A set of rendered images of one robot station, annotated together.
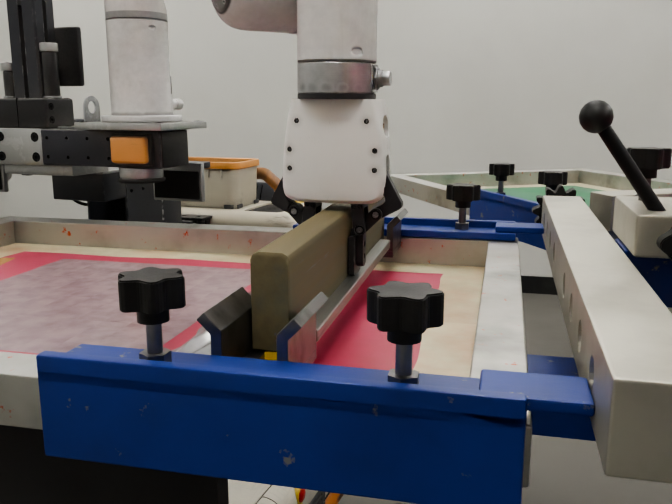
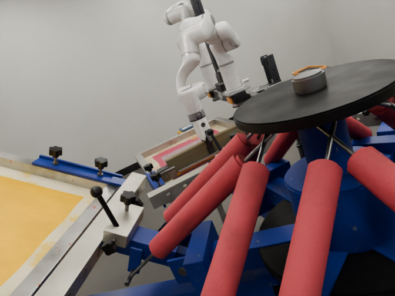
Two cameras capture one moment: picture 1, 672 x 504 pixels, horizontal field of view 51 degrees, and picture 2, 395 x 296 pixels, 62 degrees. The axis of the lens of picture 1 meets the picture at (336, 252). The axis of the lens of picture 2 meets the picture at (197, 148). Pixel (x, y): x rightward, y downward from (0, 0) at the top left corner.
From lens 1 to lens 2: 1.28 m
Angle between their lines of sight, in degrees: 61
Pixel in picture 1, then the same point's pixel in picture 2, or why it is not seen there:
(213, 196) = not seen: hidden behind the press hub
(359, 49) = (190, 112)
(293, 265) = (168, 161)
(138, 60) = (224, 77)
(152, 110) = (231, 88)
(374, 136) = (198, 128)
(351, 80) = (191, 118)
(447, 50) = not seen: outside the picture
